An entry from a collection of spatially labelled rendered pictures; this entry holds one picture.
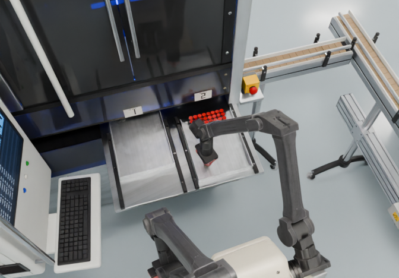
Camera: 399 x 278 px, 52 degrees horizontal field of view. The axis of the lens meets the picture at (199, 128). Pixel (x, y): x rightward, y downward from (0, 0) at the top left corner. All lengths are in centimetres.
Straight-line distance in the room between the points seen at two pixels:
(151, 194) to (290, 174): 76
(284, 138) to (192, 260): 47
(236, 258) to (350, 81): 247
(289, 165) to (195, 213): 152
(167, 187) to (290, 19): 241
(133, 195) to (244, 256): 76
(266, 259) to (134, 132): 104
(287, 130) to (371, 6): 304
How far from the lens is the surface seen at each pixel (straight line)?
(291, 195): 135
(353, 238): 287
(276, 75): 222
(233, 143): 197
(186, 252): 108
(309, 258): 144
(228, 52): 178
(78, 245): 190
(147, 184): 189
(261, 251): 128
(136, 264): 269
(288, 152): 130
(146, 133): 201
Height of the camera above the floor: 258
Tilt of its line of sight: 58 degrees down
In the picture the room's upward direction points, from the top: 1 degrees counter-clockwise
